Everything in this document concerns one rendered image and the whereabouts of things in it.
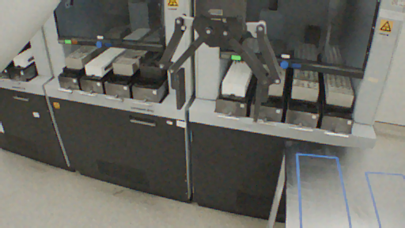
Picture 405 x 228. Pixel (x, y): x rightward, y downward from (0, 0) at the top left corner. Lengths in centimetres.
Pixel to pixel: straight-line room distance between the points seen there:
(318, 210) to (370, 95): 65
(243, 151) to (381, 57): 74
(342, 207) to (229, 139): 69
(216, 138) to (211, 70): 31
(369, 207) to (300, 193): 21
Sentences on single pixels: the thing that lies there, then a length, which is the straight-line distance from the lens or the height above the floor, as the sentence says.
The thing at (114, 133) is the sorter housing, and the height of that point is 50.
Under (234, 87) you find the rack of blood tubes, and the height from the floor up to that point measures 85.
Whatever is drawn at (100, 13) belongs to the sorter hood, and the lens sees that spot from 149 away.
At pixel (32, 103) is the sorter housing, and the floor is 59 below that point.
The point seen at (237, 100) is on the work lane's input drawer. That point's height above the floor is 81.
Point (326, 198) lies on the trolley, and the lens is 94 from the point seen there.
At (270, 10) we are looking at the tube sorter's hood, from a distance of 122.
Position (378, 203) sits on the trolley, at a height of 82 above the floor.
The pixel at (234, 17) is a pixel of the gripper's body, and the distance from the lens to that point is 45.
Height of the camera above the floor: 149
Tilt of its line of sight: 33 degrees down
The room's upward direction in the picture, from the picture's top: straight up
